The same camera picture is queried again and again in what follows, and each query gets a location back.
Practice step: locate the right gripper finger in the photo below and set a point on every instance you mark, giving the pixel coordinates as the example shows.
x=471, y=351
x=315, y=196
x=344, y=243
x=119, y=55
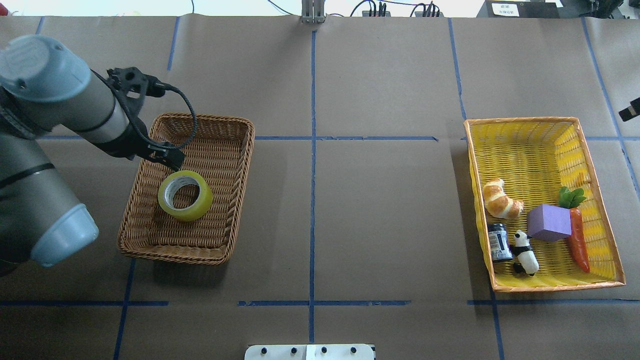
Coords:
x=631, y=111

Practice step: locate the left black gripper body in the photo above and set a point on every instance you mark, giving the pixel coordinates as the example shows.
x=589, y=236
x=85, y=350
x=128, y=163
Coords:
x=121, y=143

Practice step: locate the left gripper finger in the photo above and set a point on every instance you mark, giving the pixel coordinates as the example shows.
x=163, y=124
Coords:
x=166, y=154

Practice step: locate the yellow tape roll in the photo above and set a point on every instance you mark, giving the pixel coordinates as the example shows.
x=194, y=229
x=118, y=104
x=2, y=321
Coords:
x=176, y=181

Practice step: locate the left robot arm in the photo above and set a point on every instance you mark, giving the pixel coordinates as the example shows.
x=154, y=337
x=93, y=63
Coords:
x=45, y=85

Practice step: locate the brown wicker basket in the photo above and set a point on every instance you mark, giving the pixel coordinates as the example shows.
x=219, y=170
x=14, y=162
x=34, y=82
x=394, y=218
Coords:
x=220, y=152

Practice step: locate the yellow woven basket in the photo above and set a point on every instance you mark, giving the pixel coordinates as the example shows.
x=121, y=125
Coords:
x=536, y=157

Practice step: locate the black box with label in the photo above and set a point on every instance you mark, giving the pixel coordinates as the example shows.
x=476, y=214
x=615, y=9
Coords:
x=525, y=9

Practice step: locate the purple foam cube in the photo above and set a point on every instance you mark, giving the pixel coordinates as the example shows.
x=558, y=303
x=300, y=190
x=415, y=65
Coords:
x=549, y=223

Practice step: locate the orange toy carrot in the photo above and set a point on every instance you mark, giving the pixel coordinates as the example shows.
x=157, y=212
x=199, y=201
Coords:
x=576, y=243

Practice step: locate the toy croissant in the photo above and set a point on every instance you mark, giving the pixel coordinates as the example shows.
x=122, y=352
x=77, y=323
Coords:
x=498, y=203

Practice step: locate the toy panda figure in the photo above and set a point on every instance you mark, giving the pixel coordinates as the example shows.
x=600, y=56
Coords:
x=525, y=260

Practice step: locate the small dark can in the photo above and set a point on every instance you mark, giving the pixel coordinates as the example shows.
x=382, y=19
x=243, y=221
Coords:
x=500, y=250

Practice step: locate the black power strip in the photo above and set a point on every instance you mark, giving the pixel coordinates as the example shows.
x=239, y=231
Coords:
x=399, y=9

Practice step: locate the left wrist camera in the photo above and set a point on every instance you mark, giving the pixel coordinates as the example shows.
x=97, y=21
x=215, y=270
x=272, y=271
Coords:
x=131, y=87

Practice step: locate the grey metal bracket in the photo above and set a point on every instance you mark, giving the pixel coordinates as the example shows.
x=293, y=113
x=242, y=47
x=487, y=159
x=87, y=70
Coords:
x=313, y=11

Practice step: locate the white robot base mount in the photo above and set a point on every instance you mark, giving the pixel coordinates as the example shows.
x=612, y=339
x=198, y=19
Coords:
x=335, y=351

